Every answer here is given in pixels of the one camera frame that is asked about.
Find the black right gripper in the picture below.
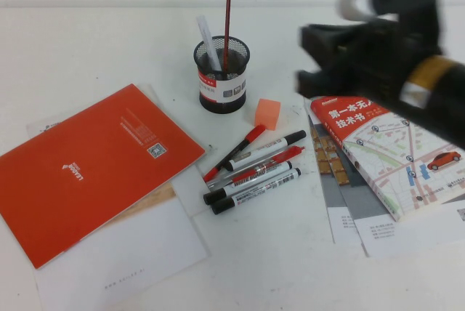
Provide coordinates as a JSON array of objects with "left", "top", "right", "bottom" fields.
[{"left": 295, "top": 1, "right": 447, "bottom": 100}]

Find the dark red pencil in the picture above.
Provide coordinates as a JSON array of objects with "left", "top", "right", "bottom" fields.
[{"left": 222, "top": 0, "right": 233, "bottom": 73}]

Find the slim red black pen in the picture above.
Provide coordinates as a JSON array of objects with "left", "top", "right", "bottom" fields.
[{"left": 202, "top": 124, "right": 267, "bottom": 183}]

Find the red clear gel pen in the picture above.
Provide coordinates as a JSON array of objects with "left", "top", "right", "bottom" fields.
[{"left": 205, "top": 145, "right": 306, "bottom": 186}]

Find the black mesh pen holder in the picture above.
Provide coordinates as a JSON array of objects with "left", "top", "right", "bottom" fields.
[{"left": 193, "top": 36, "right": 252, "bottom": 113}]

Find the white pen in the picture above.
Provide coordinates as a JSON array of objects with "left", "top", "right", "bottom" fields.
[{"left": 195, "top": 15, "right": 223, "bottom": 73}]

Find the orange foam cube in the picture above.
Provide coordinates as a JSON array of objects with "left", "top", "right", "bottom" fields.
[{"left": 254, "top": 98, "right": 282, "bottom": 132}]

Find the white marker black cap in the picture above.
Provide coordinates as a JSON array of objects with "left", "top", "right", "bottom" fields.
[{"left": 227, "top": 129, "right": 307, "bottom": 171}]

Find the book with map cover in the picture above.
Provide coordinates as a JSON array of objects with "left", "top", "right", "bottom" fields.
[{"left": 310, "top": 94, "right": 465, "bottom": 223}]

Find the grey marker black cap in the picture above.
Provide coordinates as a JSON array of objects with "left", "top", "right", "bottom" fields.
[{"left": 202, "top": 161, "right": 294, "bottom": 206}]

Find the brochure with grey photo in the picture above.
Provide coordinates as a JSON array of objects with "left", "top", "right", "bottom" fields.
[{"left": 307, "top": 98, "right": 364, "bottom": 245}]

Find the lower grey black marker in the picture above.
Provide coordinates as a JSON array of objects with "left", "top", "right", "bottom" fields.
[{"left": 211, "top": 167, "right": 303, "bottom": 217}]

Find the white envelope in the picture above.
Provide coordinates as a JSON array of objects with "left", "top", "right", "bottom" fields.
[{"left": 34, "top": 182, "right": 213, "bottom": 305}]

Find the red orange notebook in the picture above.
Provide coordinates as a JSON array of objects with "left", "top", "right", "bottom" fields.
[{"left": 0, "top": 84, "right": 207, "bottom": 270}]

